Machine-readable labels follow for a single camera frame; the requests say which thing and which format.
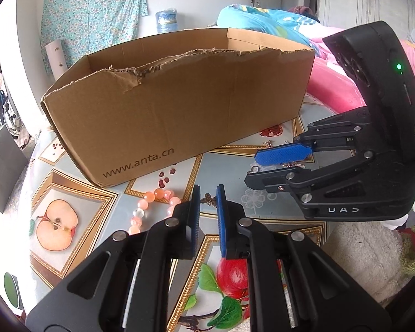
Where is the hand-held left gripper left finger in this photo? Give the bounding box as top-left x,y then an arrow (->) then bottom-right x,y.
25,184 -> 202,332

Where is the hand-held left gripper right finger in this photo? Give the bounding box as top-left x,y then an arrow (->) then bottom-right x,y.
216,184 -> 391,332

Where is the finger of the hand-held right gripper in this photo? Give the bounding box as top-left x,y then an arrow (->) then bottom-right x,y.
254,109 -> 370,167
244,151 -> 409,208

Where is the orange pink bead bracelet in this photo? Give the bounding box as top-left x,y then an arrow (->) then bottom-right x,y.
128,187 -> 182,234

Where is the brown cardboard box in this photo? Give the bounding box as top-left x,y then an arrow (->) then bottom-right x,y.
41,28 -> 316,189

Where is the fruit print tablecloth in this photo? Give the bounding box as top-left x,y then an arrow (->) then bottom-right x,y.
24,92 -> 365,332

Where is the pink blanket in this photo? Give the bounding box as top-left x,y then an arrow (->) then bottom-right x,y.
306,35 -> 415,111

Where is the white fleece garment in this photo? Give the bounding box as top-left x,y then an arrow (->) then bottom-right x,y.
323,221 -> 407,310

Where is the dark red cloth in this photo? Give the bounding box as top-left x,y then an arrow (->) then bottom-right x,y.
286,5 -> 319,23

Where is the blue patterned blanket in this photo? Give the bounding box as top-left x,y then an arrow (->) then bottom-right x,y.
217,4 -> 320,47

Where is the blue water jug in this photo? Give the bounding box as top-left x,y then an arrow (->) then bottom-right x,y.
155,7 -> 178,34

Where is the green bucket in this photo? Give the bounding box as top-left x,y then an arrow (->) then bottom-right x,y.
3,271 -> 23,310

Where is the grey cabinet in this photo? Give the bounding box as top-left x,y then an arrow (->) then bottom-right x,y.
0,124 -> 29,214

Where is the white paper roll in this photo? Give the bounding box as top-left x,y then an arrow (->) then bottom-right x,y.
45,40 -> 68,80

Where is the wheelchair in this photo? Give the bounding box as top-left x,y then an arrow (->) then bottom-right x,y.
0,88 -> 25,139

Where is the teal floral cloth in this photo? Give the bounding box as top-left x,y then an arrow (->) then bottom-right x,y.
40,0 -> 149,77

